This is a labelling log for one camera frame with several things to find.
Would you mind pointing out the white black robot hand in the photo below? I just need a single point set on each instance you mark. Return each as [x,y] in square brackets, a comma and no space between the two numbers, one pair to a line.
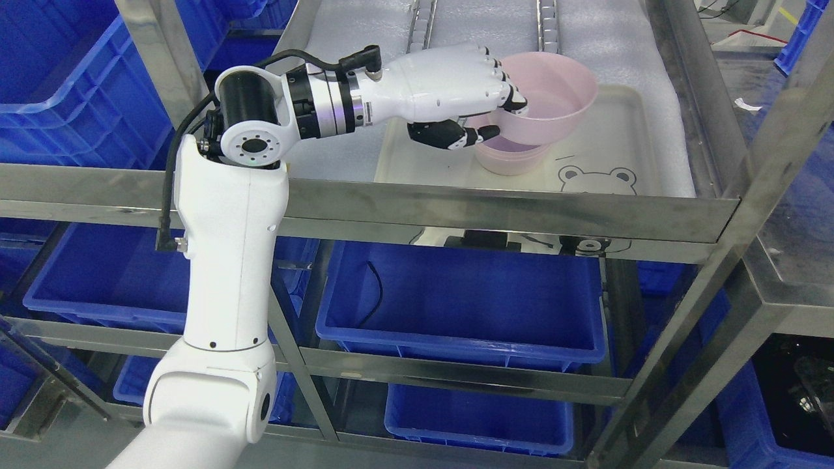
[432,89]

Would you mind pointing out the pink ikea bowl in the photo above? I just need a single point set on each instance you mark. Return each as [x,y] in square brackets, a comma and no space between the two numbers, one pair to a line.
[559,90]

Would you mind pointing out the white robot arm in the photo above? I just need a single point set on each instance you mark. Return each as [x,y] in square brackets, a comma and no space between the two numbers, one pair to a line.
[212,393]

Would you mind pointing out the stainless steel shelf rack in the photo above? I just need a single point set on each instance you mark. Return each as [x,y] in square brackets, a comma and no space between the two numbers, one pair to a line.
[723,317]

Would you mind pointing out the blue bin lower shelf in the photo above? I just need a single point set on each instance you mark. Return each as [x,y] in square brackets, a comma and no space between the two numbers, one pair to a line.
[518,310]

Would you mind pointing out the cream bear tray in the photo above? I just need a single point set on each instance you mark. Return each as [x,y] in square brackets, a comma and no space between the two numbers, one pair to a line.
[610,152]

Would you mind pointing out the white paper scrap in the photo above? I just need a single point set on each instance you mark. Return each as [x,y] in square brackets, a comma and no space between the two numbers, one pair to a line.
[742,104]

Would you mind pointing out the stainless steel table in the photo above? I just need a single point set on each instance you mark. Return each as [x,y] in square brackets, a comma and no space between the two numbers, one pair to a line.
[790,262]

